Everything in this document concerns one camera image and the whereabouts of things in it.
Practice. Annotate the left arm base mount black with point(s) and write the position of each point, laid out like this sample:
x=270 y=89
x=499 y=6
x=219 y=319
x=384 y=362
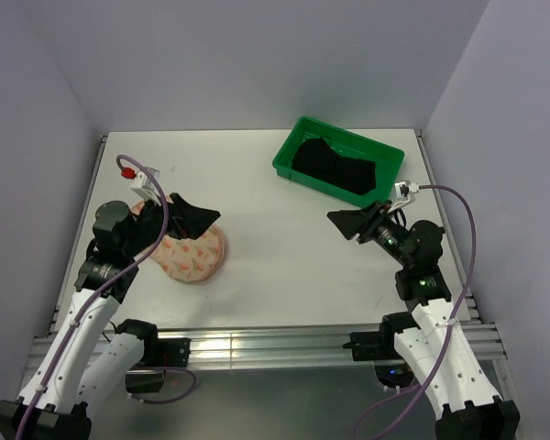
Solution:
x=163 y=376

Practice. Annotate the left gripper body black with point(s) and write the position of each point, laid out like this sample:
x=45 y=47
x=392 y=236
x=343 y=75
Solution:
x=149 y=225

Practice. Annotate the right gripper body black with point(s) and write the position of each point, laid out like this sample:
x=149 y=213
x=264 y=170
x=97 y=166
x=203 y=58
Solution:
x=389 y=236

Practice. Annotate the green plastic tray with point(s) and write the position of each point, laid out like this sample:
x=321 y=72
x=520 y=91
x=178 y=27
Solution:
x=388 y=160

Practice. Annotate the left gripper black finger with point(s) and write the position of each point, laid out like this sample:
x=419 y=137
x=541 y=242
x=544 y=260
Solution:
x=183 y=230
x=202 y=218

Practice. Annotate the aluminium frame rail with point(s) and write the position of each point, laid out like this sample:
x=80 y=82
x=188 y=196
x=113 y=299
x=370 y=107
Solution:
x=281 y=347

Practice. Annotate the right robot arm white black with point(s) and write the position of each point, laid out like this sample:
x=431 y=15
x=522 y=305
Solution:
x=428 y=336

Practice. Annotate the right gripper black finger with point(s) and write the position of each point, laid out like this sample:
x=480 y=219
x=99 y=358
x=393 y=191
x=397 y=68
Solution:
x=351 y=223
x=376 y=208

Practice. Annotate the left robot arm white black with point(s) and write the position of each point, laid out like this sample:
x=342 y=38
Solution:
x=62 y=398

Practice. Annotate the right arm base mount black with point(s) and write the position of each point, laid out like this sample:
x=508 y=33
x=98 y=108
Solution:
x=390 y=368

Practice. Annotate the peach floral mesh laundry bag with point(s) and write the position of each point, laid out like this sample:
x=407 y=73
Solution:
x=192 y=261

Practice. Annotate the black bra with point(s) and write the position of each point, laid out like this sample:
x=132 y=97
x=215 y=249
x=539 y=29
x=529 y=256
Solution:
x=315 y=158

